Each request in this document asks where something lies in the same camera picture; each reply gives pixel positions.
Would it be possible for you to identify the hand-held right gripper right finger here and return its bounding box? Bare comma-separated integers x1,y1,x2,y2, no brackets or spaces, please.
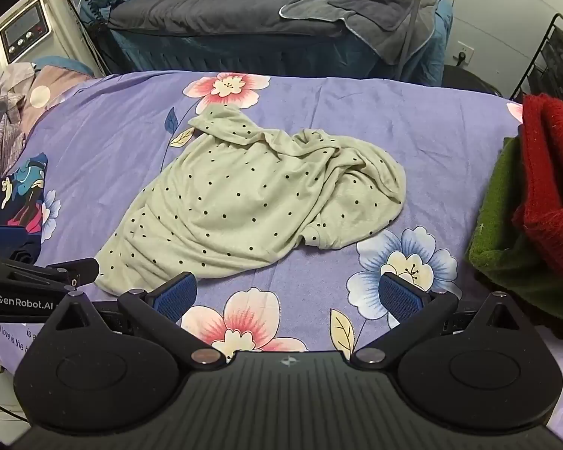
351,272,529,369

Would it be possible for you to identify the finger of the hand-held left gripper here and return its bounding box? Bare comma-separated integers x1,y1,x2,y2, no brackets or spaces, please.
0,252,100,291
0,222,43,264

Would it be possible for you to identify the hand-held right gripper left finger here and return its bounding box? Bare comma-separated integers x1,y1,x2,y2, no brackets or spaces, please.
42,272,227,368

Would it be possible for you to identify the green polka dot garment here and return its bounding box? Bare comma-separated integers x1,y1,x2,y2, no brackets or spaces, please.
94,105,407,297

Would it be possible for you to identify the pile of mixed clothes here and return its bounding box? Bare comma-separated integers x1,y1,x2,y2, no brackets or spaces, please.
0,61,95,188

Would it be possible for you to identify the navy printed cloth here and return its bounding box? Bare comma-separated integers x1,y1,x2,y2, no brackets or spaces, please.
0,152,50,245

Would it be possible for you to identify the green knit garment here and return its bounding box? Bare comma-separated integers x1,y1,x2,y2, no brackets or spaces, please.
467,137,563,335

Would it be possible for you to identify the purple floral bedsheet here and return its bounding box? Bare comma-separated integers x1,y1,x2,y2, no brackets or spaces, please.
0,71,563,442

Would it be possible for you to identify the red knit sweater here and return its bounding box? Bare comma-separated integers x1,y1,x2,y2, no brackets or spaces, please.
512,94,563,288

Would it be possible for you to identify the white therapy machine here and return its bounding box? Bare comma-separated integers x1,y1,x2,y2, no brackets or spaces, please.
0,0,83,76

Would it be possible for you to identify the black round stool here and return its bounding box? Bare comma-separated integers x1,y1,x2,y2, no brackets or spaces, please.
442,64,504,98

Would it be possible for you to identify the massage bed with blue cover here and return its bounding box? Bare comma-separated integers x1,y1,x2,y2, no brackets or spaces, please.
82,0,453,81

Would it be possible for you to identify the white metal pole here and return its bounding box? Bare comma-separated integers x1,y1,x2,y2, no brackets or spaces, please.
400,0,429,59

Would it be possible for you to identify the grey towel with light trim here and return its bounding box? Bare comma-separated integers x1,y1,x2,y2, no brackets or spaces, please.
280,0,444,65

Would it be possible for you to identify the coiled cable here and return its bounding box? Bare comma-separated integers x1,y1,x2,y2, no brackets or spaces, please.
76,0,110,26

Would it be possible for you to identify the white wall socket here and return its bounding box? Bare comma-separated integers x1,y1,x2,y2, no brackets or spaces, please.
453,42,476,66

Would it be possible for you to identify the black wire rack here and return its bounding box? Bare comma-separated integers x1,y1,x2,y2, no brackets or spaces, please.
510,13,563,102

